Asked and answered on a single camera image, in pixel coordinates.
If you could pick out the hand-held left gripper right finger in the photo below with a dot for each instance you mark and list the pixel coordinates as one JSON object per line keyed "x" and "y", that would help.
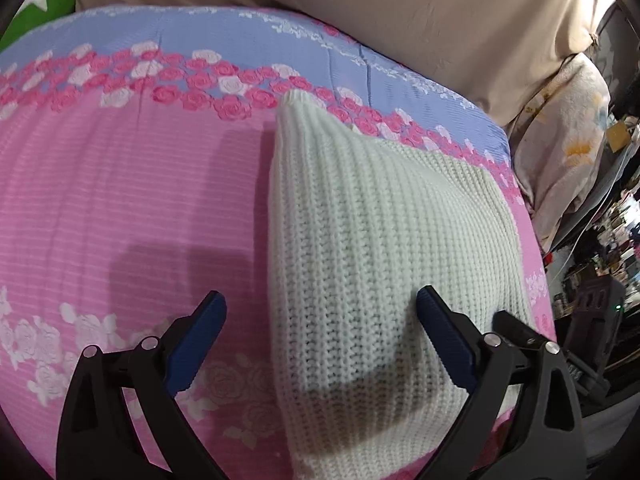
{"x": 446, "y": 345}

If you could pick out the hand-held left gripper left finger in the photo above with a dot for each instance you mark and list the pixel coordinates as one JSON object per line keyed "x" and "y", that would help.
{"x": 200, "y": 341}

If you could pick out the red white navy knitted sweater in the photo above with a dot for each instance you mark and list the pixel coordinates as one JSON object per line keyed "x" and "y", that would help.
{"x": 380, "y": 240}

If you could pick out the floral pink blue bedsheet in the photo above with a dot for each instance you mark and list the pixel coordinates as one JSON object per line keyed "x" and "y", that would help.
{"x": 125, "y": 200}

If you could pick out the pale floral pillow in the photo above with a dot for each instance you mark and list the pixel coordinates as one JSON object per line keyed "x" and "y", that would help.
{"x": 565, "y": 145}

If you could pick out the beige blanket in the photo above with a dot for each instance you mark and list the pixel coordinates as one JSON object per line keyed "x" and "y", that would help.
{"x": 425, "y": 15}

